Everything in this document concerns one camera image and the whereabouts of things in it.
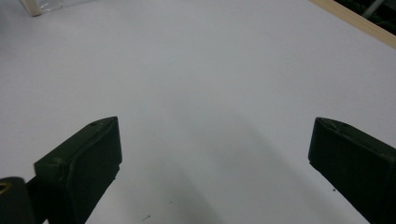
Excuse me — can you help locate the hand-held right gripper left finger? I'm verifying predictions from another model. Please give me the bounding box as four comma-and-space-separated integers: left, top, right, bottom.
33, 116, 123, 224

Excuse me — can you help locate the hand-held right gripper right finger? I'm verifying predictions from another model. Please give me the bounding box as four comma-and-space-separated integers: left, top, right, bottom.
307, 116, 396, 224

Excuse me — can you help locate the clear bag with beige trim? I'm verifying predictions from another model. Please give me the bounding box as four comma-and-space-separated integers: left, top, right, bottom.
18, 0, 94, 18

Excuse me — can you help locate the light wooden table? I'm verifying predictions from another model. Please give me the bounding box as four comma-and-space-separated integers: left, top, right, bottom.
307, 0, 396, 50

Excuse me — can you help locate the background desk with white legs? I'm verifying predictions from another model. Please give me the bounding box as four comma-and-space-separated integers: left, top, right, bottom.
361, 0, 389, 19

